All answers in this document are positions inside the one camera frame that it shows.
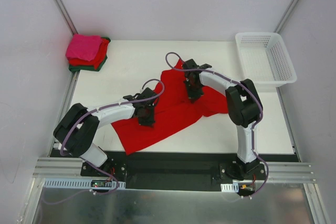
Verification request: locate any red t shirt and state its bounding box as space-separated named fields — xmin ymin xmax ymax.
xmin=111 ymin=69 xmax=228 ymax=155
xmin=69 ymin=37 xmax=111 ymax=70

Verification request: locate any white plastic basket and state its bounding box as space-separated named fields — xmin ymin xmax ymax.
xmin=235 ymin=32 xmax=297 ymax=92

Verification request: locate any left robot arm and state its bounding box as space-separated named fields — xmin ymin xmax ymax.
xmin=53 ymin=88 xmax=159 ymax=176

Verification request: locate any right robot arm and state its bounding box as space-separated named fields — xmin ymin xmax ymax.
xmin=182 ymin=59 xmax=263 ymax=180

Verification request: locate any folded red t shirt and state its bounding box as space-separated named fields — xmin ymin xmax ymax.
xmin=69 ymin=37 xmax=111 ymax=70

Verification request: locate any folded green t shirt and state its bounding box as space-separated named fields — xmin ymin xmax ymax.
xmin=68 ymin=35 xmax=111 ymax=72

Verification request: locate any folded pink t shirt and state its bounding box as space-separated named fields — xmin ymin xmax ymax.
xmin=66 ymin=34 xmax=102 ymax=61

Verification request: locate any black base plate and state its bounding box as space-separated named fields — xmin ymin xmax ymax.
xmin=80 ymin=150 xmax=267 ymax=190

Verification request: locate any right grey cable duct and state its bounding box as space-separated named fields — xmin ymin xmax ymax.
xmin=220 ymin=183 xmax=239 ymax=193

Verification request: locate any grey cable duct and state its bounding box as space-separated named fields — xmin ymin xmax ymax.
xmin=44 ymin=178 xmax=117 ymax=190
xmin=220 ymin=183 xmax=239 ymax=193

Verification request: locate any left grey cable duct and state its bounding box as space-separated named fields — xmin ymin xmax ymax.
xmin=44 ymin=178 xmax=117 ymax=190

